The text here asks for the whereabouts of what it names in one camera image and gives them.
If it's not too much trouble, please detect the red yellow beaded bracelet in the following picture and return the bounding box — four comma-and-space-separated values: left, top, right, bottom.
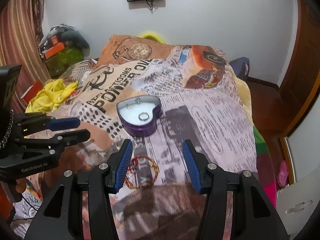
123, 154, 160, 190

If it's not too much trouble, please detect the yellow cloth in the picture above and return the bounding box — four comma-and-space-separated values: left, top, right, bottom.
25, 79, 79, 113

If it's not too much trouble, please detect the white suitcase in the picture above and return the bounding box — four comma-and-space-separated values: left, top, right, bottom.
277, 168, 319, 239

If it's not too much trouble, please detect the pink slipper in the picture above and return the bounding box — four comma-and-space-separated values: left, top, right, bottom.
277, 160, 289, 189

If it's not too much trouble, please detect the green patterned box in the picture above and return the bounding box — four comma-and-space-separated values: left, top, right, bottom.
45, 47, 84, 77

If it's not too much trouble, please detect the orange box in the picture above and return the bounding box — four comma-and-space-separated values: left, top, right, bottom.
43, 42, 65, 59

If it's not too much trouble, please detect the purple heart-shaped tin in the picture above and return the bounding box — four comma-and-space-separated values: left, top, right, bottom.
116, 95, 162, 137

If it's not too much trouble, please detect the newspaper print blanket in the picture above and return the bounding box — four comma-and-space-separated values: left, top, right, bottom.
10, 35, 257, 239

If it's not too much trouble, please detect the striped brown curtain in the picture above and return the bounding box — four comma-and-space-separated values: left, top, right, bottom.
1, 0, 50, 113

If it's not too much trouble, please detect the yellow-green cushion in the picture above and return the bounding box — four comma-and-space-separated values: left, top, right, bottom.
139, 31, 165, 44

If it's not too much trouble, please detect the brown wooden door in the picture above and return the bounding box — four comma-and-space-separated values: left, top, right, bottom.
279, 0, 319, 138

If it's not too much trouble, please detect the dark blue bag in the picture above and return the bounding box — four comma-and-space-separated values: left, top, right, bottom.
229, 57, 250, 82

